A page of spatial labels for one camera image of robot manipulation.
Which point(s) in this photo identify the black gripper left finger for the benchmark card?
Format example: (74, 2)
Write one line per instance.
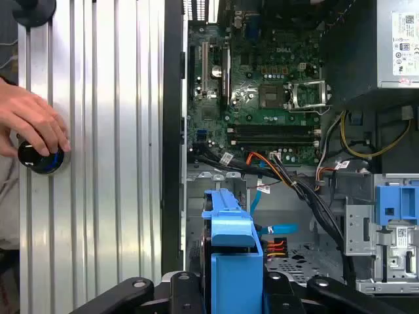
(183, 294)

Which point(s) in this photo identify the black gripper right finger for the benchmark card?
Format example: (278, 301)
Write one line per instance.
(281, 294)

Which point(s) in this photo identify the grey metal disk bay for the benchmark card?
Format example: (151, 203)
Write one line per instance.
(358, 229)

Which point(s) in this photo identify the black RAM slot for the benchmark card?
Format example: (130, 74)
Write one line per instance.
(271, 137)
(271, 131)
(271, 126)
(271, 143)

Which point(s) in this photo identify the short black expansion slot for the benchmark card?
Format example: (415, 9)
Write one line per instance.
(192, 72)

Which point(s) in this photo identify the long black expansion slot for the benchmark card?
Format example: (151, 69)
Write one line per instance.
(225, 75)

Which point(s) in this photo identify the white expansion slot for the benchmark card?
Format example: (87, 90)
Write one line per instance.
(204, 65)

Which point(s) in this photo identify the person's bare hand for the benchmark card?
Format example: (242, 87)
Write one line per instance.
(29, 114)

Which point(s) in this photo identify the blue plastic bay carrier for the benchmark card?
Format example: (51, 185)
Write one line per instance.
(393, 206)

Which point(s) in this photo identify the open black PC case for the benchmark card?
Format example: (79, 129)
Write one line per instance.
(171, 131)

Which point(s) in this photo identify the green Dell motherboard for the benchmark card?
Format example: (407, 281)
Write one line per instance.
(248, 111)

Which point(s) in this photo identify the person's beige clothing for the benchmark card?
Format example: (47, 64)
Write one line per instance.
(8, 202)

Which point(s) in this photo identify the CPU socket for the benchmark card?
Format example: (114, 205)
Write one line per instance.
(271, 96)

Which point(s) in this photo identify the silver coin cell battery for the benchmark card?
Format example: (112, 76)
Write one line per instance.
(216, 71)

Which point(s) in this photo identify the grey power supply unit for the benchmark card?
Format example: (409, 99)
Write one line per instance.
(402, 42)

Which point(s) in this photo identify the black round foot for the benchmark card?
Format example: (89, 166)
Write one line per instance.
(34, 10)

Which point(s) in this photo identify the metal socket cover frame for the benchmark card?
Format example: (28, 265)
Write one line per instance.
(323, 95)

